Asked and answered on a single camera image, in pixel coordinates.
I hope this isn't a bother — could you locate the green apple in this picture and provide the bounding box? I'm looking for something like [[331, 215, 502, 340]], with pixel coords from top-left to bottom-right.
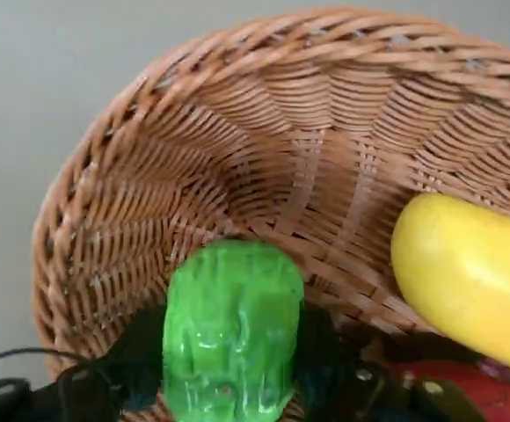
[[161, 238, 306, 422]]

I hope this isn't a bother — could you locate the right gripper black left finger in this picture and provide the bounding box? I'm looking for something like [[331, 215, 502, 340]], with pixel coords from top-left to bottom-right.
[[0, 302, 169, 422]]

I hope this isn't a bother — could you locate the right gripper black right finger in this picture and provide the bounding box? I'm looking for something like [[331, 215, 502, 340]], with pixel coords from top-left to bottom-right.
[[289, 306, 489, 422]]

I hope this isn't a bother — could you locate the pink dragon fruit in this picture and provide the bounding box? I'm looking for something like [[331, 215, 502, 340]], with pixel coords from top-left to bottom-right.
[[389, 357, 510, 422]]

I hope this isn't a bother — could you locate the brown wicker basket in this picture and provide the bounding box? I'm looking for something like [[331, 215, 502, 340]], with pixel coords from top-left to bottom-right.
[[30, 5, 510, 422]]

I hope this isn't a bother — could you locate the yellow mango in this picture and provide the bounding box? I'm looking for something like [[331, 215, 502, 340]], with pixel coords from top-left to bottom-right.
[[390, 192, 510, 378]]

